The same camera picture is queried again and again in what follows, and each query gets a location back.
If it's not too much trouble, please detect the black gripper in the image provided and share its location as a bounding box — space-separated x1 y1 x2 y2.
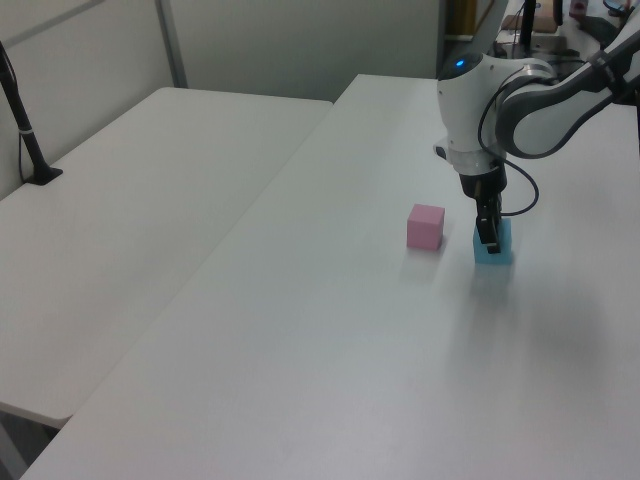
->
458 167 507 255

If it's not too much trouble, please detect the blue foam cube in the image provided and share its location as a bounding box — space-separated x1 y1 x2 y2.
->
472 217 516 267

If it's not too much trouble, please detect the pink foam cube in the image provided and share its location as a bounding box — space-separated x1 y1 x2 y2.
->
405 202 447 251

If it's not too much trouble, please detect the black background pole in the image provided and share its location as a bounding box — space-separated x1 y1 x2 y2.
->
519 0 540 49

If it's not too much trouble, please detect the brown cardboard box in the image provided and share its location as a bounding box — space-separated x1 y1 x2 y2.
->
501 13 557 34

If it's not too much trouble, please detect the white side table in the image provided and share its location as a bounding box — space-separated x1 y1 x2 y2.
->
0 86 335 431

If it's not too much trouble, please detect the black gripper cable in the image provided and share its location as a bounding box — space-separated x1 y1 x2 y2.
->
477 64 542 219

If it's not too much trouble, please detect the black camera stand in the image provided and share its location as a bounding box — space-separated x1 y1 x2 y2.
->
0 39 65 188

